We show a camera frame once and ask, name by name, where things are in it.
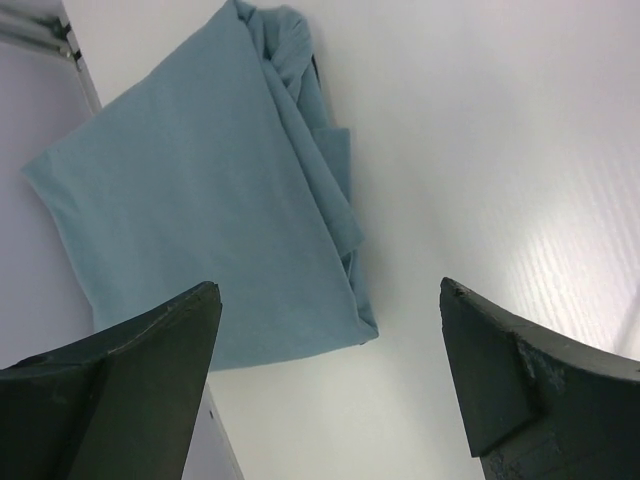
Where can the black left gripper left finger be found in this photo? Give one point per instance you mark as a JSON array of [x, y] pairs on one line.
[[119, 404]]

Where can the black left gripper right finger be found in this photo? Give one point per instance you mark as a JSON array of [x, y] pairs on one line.
[[536, 404]]

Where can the folded blue t shirt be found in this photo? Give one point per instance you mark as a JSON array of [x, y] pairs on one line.
[[221, 165]]

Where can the aluminium frame post left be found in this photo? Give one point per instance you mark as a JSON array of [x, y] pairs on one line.
[[47, 30]]

